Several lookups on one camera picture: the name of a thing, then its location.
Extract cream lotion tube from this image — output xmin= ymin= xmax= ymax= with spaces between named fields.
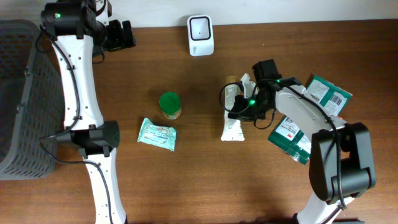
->
xmin=221 ymin=76 xmax=245 ymax=141

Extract green 3M gloves package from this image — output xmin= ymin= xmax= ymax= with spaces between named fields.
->
xmin=268 ymin=75 xmax=352 ymax=164

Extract green lid jar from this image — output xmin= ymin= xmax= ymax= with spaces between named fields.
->
xmin=159 ymin=92 xmax=182 ymax=120

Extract light blue wipes pack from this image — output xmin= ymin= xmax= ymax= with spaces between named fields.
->
xmin=137 ymin=118 xmax=177 ymax=152

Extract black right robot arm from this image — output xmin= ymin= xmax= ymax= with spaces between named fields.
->
xmin=219 ymin=59 xmax=376 ymax=223

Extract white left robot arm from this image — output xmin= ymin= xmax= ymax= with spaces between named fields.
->
xmin=40 ymin=1 xmax=136 ymax=224

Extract white barcode scanner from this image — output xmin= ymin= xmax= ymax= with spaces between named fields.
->
xmin=187 ymin=15 xmax=215 ymax=57

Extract dark grey plastic basket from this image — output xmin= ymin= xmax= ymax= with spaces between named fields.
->
xmin=1 ymin=20 xmax=64 ymax=180

